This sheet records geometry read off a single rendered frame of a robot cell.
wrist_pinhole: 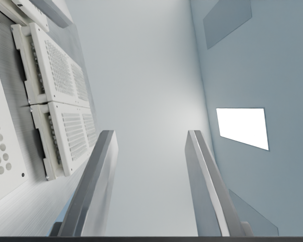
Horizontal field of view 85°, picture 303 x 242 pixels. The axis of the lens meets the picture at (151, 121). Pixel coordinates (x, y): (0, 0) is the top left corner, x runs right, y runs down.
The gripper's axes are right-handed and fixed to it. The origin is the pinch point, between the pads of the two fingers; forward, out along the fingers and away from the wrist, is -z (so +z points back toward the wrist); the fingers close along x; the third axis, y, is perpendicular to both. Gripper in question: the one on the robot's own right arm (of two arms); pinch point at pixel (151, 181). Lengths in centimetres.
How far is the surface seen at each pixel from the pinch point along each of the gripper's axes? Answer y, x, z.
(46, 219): 45, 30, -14
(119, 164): 295, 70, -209
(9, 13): -1, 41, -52
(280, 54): 53, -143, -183
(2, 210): 28.0, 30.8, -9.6
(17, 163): 17.9, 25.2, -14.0
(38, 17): 0, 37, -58
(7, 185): 18.1, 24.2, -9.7
